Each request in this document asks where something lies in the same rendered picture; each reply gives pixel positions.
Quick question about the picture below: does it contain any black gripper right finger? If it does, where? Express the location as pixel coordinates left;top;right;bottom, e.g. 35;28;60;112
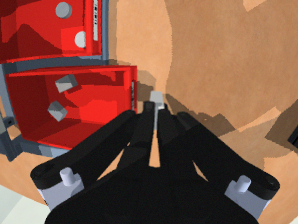
155;91;280;224

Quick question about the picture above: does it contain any white round disc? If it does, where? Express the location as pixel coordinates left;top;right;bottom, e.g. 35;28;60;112
75;31;86;48

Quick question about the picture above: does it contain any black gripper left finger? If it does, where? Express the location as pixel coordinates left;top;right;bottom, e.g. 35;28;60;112
30;91;157;224

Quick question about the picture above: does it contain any grey steel disc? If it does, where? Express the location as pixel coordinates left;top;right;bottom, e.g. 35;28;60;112
55;2;72;19

